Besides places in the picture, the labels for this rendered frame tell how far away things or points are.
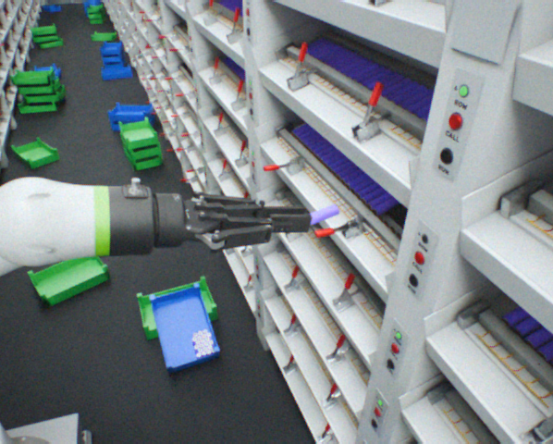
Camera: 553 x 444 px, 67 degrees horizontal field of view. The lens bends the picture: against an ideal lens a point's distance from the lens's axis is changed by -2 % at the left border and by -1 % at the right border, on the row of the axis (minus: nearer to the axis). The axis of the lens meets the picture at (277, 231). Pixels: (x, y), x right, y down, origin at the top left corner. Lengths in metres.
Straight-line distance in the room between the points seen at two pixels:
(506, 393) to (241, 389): 1.15
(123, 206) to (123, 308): 1.47
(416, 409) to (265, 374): 0.93
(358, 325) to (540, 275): 0.49
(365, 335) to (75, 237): 0.60
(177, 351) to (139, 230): 1.23
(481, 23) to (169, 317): 1.56
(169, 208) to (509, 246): 0.41
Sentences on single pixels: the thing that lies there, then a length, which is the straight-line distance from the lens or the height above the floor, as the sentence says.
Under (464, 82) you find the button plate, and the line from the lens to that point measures 0.51.
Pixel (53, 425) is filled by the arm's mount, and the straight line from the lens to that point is 1.28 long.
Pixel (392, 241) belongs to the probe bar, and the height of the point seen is 0.93.
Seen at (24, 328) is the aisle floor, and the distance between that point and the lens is 2.10.
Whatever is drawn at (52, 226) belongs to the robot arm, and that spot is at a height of 1.11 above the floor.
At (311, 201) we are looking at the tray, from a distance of 0.92.
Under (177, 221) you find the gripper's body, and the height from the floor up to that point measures 1.07.
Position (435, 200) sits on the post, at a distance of 0.57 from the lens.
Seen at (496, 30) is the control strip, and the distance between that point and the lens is 0.48.
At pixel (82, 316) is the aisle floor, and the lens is 2.04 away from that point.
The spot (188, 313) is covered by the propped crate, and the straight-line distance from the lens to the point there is 1.81.
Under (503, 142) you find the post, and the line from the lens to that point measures 0.51.
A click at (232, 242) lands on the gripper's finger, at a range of 0.58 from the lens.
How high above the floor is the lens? 1.39
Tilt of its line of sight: 37 degrees down
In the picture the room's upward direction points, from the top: straight up
